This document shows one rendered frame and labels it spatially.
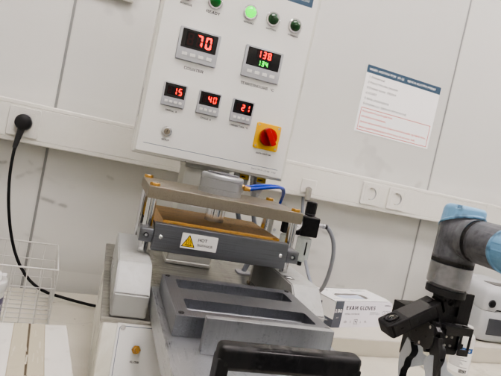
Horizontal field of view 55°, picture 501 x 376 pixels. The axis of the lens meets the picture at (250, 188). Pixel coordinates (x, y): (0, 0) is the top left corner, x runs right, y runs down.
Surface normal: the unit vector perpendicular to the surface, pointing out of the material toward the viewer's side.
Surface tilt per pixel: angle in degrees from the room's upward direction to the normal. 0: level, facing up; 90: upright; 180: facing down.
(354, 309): 87
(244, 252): 90
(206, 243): 90
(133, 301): 90
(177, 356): 0
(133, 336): 65
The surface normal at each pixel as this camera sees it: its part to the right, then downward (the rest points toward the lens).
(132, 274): 0.33, -0.67
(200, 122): 0.27, 0.11
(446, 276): -0.50, -0.07
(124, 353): 0.33, -0.32
